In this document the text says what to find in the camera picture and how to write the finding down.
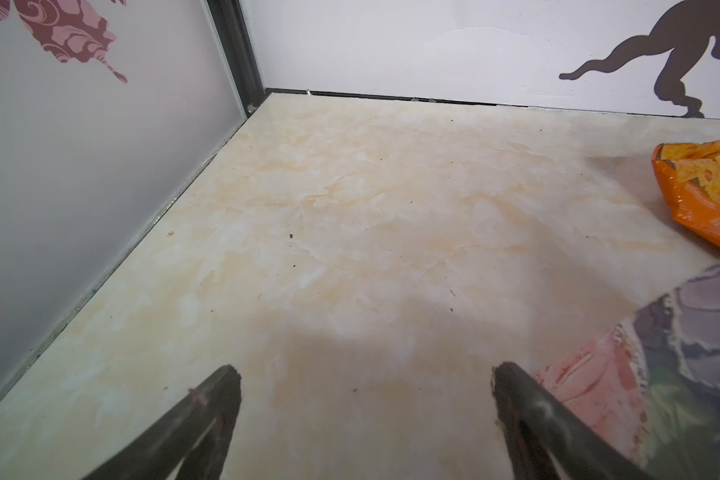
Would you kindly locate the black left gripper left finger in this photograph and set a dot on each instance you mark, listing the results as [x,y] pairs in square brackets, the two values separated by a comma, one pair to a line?
[190,441]

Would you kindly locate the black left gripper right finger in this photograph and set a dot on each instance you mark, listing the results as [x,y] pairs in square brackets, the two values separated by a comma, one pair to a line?
[543,437]

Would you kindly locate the patterned paper bag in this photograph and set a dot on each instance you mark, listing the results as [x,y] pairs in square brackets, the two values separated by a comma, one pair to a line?
[650,387]

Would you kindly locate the orange chip snack bag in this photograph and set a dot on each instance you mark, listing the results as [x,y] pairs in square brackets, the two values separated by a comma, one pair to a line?
[688,175]

